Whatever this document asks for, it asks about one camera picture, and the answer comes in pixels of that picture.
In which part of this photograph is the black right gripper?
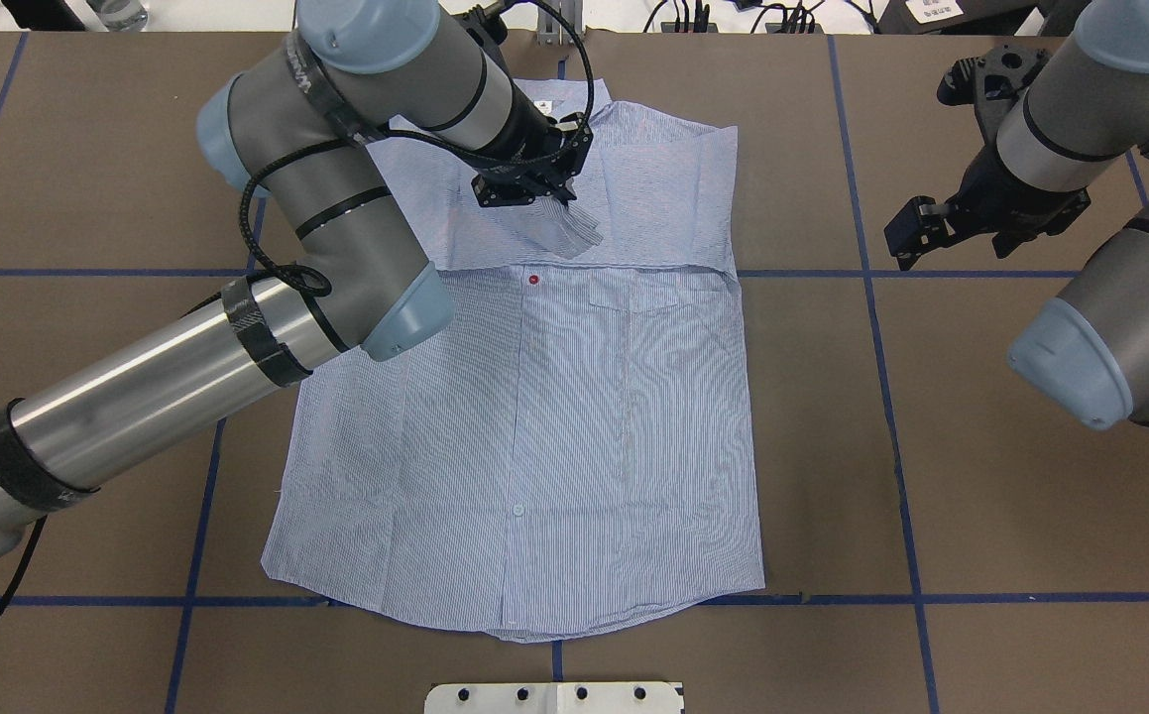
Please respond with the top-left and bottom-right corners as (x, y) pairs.
(882, 45), (1092, 272)

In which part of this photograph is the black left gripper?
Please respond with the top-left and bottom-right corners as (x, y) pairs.
(473, 99), (593, 208)

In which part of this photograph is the blue striped button shirt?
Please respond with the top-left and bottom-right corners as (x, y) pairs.
(261, 80), (765, 642)

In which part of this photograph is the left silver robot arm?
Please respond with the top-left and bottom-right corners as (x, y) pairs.
(0, 1), (596, 556)

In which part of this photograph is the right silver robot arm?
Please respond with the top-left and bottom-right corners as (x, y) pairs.
(882, 1), (1149, 433)

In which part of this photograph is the black box with label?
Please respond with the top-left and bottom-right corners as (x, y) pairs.
(874, 1), (1047, 37)

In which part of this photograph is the grey metal bracket post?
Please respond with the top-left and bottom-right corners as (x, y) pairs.
(533, 0), (586, 47)

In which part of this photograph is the black cable bundle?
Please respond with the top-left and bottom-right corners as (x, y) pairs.
(643, 0), (882, 34)

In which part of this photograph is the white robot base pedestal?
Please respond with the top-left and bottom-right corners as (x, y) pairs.
(423, 681), (687, 713)

